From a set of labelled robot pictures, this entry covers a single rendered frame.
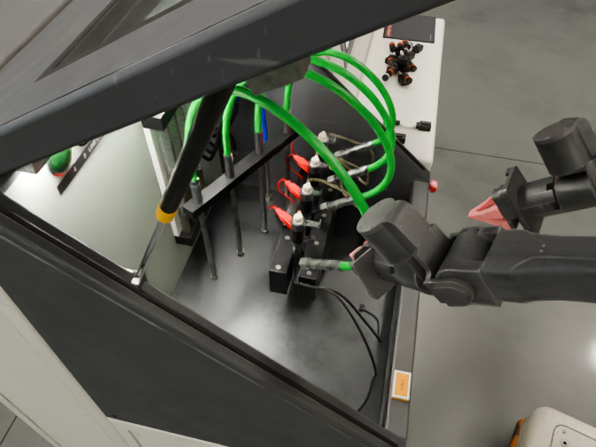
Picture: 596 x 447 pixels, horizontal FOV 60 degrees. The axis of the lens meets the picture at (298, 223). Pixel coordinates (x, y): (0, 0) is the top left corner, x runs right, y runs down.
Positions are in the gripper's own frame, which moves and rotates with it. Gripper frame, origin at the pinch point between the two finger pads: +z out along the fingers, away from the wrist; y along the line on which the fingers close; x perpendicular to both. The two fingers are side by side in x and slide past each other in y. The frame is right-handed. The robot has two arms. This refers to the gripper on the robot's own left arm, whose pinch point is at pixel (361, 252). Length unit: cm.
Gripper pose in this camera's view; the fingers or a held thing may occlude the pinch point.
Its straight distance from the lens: 80.5
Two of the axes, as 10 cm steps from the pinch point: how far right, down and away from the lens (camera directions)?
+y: -7.7, 6.0, -2.3
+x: 5.5, 8.0, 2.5
